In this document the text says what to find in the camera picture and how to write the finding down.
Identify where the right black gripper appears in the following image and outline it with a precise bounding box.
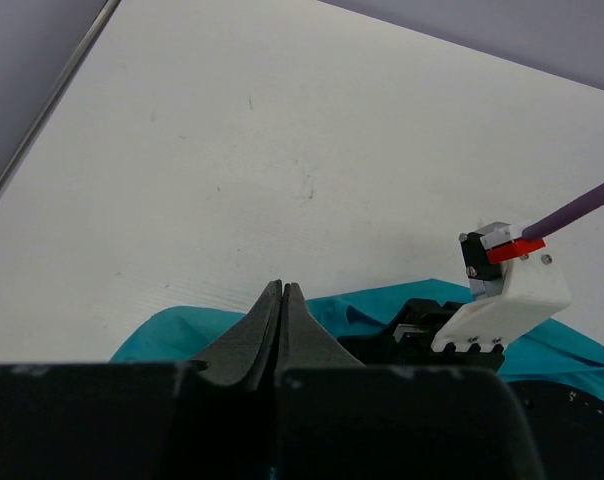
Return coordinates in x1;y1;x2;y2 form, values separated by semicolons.
338;298;505;372

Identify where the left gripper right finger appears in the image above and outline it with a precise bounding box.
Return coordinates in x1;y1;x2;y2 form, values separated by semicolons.
275;283;365;373

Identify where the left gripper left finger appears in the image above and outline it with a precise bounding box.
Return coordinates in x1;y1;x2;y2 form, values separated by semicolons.
191;280;282;390

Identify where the teal t-shirt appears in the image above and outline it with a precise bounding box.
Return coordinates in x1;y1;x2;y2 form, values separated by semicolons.
111;279;604;376

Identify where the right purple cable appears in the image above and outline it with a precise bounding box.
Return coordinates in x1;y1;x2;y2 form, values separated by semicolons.
524;172;604;242

